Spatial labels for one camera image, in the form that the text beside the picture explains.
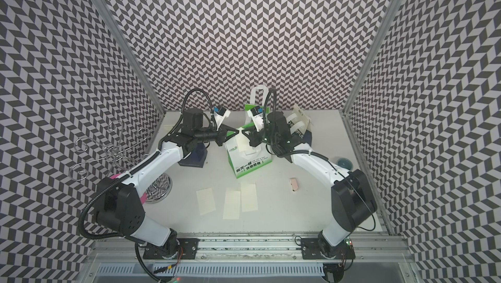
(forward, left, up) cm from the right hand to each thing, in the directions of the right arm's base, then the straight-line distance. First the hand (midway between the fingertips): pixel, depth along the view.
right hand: (243, 134), depth 80 cm
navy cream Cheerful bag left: (-2, +24, -15) cm, 28 cm away
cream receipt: (-19, +18, -23) cm, 35 cm away
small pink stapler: (-12, -22, -22) cm, 33 cm away
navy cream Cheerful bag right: (+5, -24, 0) cm, 25 cm away
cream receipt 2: (-21, +6, -24) cm, 32 cm away
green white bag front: (-5, 0, -11) cm, 12 cm away
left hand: (0, +3, 0) cm, 3 cm away
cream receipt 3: (-18, -2, -24) cm, 30 cm away
